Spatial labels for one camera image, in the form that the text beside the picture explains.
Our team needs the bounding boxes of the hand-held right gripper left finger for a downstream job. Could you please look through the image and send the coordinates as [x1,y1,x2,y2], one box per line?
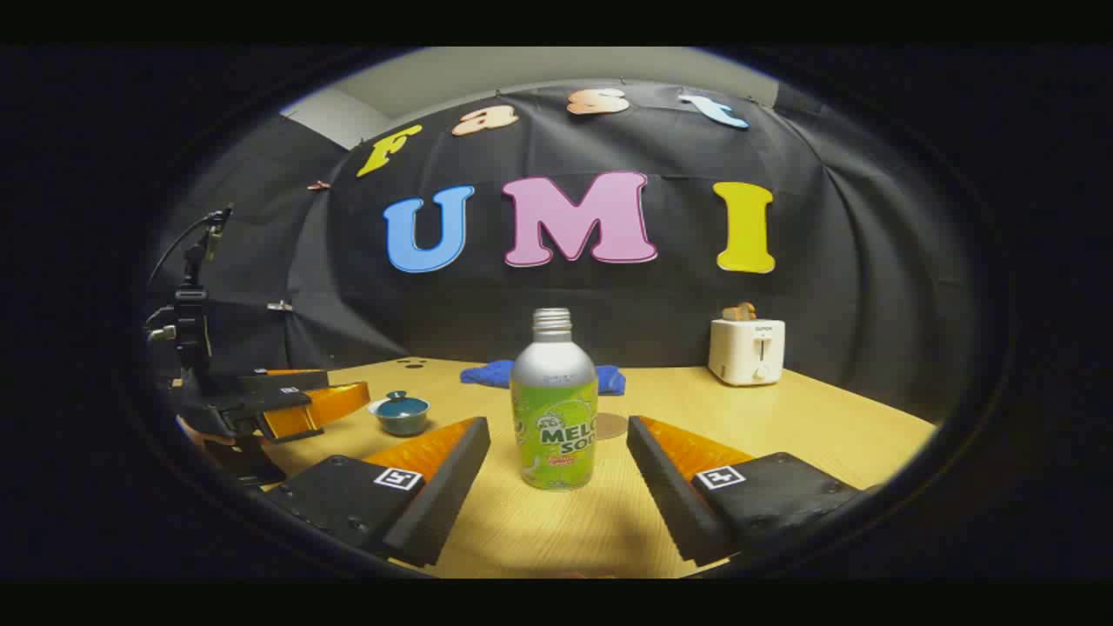
[261,416,492,568]

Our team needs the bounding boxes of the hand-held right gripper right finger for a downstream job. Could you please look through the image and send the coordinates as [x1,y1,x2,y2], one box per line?
[626,415,862,566]

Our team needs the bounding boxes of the teal white teacup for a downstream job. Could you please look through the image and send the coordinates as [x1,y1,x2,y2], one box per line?
[367,398,431,438]

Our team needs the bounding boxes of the teal teacup lid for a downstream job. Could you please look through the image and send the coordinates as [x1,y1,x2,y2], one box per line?
[374,390,431,420]

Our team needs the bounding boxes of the silver green label water bottle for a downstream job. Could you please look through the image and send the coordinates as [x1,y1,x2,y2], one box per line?
[510,308,600,491]

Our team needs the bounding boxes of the blue towel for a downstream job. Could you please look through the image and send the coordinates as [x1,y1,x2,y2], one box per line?
[459,359,627,396]

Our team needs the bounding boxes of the white toaster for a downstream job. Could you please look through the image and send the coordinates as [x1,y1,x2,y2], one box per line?
[708,317,786,387]

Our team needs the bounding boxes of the black backdrop cloth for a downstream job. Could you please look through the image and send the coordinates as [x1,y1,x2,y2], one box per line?
[148,80,975,427]

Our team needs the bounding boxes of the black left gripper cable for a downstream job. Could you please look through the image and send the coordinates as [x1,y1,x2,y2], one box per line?
[148,212,211,288]

